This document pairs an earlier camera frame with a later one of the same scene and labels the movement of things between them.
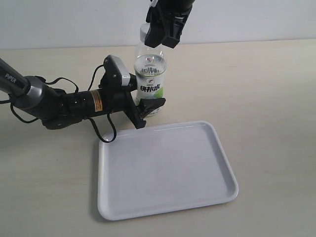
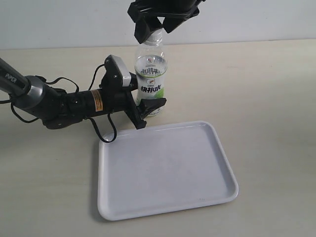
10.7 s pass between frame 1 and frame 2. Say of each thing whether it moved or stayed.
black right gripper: moved
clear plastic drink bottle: stayed
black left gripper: stayed
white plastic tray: stayed
